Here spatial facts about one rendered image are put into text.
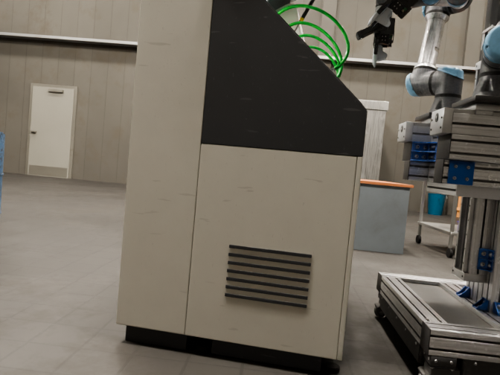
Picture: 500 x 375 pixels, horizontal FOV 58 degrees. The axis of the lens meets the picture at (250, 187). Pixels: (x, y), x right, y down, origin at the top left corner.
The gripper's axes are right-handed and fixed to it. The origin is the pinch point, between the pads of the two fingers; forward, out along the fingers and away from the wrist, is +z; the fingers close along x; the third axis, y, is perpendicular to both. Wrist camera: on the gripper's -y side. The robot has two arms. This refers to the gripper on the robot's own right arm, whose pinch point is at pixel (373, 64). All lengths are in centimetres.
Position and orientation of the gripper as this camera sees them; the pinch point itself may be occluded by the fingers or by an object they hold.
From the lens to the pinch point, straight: 213.6
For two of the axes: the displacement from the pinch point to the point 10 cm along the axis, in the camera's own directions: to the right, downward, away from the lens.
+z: -0.9, 9.9, 0.5
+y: 9.8, 1.0, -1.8
